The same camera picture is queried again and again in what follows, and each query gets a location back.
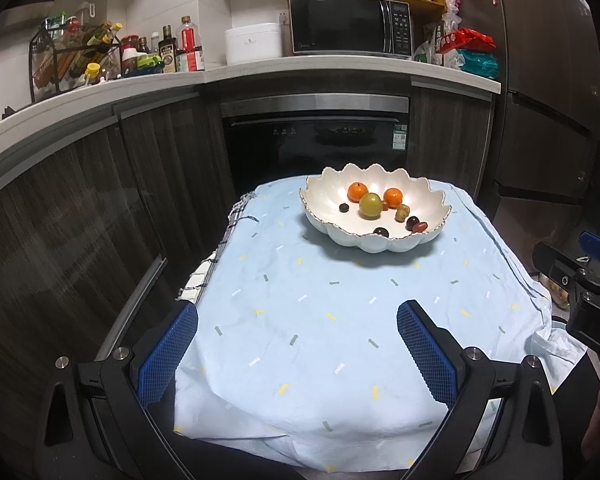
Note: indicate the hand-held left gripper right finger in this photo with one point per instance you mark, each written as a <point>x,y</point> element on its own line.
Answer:
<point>427,355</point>

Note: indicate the narrow dark wood cabinet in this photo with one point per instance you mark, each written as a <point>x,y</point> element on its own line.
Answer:
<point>447,140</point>

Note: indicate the green round fruit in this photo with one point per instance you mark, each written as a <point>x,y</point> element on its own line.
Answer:
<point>370,206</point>

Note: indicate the white scalloped bowl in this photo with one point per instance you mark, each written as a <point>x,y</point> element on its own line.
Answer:
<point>325,195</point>

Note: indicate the dark purple plum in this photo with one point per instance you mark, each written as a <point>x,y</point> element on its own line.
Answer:
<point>380,232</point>
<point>413,221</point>

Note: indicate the white rice cooker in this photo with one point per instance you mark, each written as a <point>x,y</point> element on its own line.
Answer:
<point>253,44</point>

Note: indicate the teal snack bag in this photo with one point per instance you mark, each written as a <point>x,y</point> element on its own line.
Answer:
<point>477,63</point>

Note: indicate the white plastic bag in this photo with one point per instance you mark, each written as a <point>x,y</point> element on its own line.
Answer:
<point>427,46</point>

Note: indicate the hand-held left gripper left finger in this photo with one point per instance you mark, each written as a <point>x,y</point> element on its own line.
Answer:
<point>167,355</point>

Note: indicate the red snack bag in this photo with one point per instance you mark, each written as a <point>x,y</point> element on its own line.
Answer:
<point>467,40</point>

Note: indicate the dark refrigerator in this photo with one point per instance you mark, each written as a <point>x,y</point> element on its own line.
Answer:
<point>540,85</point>

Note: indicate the dark oil bottle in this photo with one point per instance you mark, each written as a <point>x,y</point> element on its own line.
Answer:
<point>167,50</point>

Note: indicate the red lid jar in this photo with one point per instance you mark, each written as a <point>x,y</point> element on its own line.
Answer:
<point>130,40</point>

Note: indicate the white striped towel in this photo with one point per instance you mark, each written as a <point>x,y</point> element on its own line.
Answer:
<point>205,270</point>

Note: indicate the light blue patterned tablecloth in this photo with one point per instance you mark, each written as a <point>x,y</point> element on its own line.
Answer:
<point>305,335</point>

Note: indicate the black built-in dishwasher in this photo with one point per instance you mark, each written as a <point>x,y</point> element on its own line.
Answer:
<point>315,140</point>

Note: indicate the clear bottle with red label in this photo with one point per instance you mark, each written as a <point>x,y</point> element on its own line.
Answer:
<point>189,45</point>

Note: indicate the yellow cap bottle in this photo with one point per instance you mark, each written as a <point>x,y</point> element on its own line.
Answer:
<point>92,72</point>

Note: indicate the orange mandarin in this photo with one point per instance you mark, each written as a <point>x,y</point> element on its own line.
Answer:
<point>357,191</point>
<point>393,197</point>

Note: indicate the green container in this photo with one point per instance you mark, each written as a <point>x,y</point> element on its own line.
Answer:
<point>149,62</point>

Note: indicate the clear bag of produce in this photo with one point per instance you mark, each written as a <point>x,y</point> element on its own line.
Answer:
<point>557,292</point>

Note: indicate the black microwave oven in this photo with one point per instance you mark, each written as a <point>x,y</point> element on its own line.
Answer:
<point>347,25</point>

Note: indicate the long dark wood cabinet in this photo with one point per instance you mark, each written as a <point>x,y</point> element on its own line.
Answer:
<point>80,210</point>

